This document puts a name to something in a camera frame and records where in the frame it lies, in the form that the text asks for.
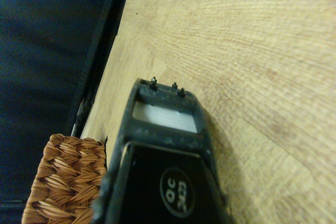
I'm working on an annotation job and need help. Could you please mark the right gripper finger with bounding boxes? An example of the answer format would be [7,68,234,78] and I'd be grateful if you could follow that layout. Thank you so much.
[91,78,237,224]

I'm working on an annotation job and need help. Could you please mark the brown wicker basket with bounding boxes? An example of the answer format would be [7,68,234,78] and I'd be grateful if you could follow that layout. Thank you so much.
[21,134,108,224]

